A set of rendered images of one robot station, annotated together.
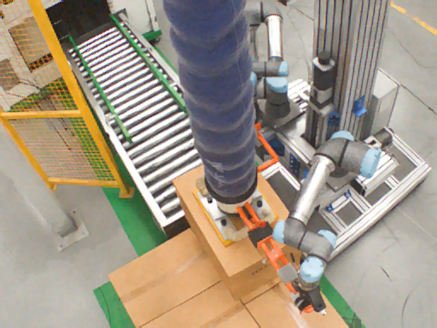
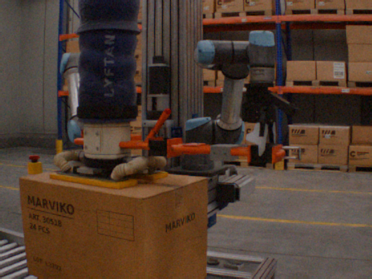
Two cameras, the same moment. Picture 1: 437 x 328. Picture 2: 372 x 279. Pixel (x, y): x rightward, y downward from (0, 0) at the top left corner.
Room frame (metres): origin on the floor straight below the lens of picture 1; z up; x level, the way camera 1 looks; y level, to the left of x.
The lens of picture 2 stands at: (-0.40, 0.78, 1.36)
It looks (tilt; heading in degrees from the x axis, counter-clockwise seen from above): 5 degrees down; 319
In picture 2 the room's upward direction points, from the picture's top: straight up
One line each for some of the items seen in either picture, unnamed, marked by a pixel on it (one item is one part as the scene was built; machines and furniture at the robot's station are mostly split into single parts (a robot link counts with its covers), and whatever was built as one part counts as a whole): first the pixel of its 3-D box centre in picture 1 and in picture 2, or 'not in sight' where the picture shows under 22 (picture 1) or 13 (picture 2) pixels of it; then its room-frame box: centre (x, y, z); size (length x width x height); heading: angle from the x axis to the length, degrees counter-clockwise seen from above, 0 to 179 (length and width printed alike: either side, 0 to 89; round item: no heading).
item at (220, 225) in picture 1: (217, 212); (90, 175); (0.97, 0.05, 1.10); 0.34 x 0.10 x 0.05; 19
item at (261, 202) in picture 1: (252, 194); (123, 168); (1.03, -0.13, 1.09); 0.34 x 0.10 x 0.05; 19
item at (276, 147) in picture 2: (303, 301); (265, 153); (0.43, -0.23, 1.20); 0.08 x 0.07 x 0.05; 19
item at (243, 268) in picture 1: (238, 225); (111, 230); (0.99, -0.04, 0.87); 0.60 x 0.40 x 0.40; 19
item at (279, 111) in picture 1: (277, 102); not in sight; (1.57, -0.39, 1.09); 0.15 x 0.15 x 0.10
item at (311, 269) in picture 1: (311, 272); (262, 50); (0.44, -0.24, 1.50); 0.09 x 0.08 x 0.11; 142
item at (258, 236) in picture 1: (261, 234); (165, 147); (0.76, -0.12, 1.20); 0.10 x 0.08 x 0.06; 109
